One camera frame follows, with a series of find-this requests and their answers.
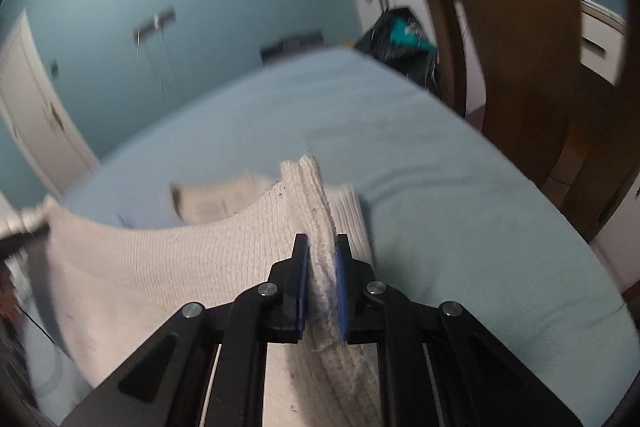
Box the black bag with teal patch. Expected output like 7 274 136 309
356 7 443 100

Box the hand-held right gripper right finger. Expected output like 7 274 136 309
334 234 583 427

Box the white door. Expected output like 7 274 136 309
0 9 101 200

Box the black box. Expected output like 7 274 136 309
260 31 323 65

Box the brown wooden chair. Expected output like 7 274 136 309
387 0 640 243

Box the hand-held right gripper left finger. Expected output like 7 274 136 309
60 233 309 427

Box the cream knit sweater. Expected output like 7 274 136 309
42 154 386 427

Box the thin wall cable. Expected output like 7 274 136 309
135 22 181 100

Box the grey wall outlet plate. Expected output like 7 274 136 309
134 7 177 42

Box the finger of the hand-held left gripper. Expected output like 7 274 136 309
0 207 51 254

